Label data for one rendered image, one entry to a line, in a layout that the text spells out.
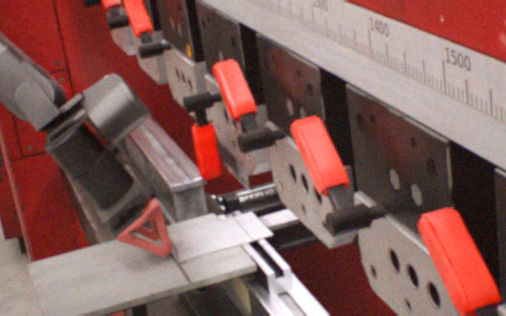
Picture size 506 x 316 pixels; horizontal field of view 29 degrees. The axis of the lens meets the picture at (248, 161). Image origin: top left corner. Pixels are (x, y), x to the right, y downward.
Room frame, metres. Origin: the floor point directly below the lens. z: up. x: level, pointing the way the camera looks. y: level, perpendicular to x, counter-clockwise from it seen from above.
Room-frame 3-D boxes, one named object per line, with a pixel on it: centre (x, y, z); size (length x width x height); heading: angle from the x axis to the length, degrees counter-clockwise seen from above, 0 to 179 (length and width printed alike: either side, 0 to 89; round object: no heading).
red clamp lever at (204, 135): (1.02, 0.04, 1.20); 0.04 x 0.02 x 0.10; 106
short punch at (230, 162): (1.19, 0.02, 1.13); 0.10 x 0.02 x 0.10; 16
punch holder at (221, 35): (1.02, -0.03, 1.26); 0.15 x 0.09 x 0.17; 16
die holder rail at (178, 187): (1.71, 0.17, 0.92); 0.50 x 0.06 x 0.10; 16
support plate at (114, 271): (1.14, 0.16, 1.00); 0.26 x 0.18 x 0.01; 106
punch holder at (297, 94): (0.82, -0.08, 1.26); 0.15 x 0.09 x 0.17; 16
